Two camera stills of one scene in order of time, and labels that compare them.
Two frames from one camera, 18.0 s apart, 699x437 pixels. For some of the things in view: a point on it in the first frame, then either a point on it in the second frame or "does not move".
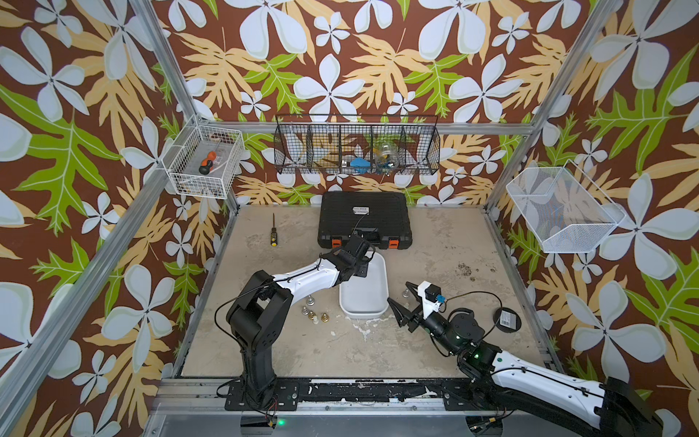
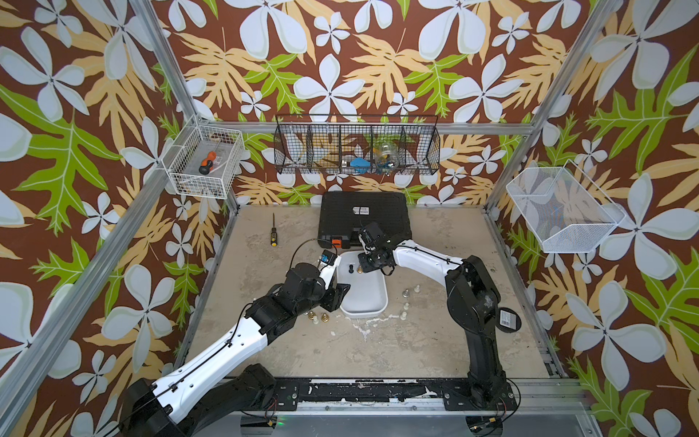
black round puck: [507, 320] does not move
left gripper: [364, 266] -> [334, 296]
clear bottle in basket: [387, 160] does not move
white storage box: [364, 298] does not move
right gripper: [409, 316] -> [362, 261]
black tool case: [383, 217] does not move
